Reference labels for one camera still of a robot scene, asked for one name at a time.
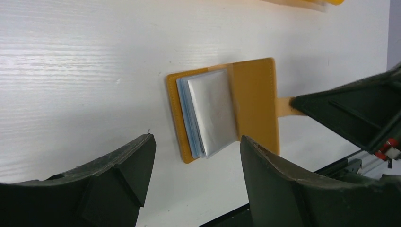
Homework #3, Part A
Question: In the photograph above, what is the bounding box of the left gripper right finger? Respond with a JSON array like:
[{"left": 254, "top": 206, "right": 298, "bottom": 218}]
[{"left": 240, "top": 136, "right": 401, "bottom": 227}]

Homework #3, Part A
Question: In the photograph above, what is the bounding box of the tan leather card holder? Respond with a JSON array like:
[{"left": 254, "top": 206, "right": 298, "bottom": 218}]
[{"left": 166, "top": 58, "right": 302, "bottom": 164}]

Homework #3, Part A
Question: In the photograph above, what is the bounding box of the aluminium frame rail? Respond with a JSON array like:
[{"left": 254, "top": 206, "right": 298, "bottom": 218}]
[{"left": 342, "top": 150, "right": 401, "bottom": 180}]

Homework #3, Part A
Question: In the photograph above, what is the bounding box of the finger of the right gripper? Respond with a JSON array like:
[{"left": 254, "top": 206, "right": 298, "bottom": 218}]
[{"left": 290, "top": 63, "right": 401, "bottom": 154}]

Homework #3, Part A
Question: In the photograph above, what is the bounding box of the orange three-compartment tray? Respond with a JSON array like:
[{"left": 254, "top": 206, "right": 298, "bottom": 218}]
[{"left": 263, "top": 0, "right": 345, "bottom": 12}]

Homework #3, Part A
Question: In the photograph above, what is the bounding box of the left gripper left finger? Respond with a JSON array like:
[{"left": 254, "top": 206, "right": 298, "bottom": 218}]
[{"left": 0, "top": 133, "right": 156, "bottom": 227}]

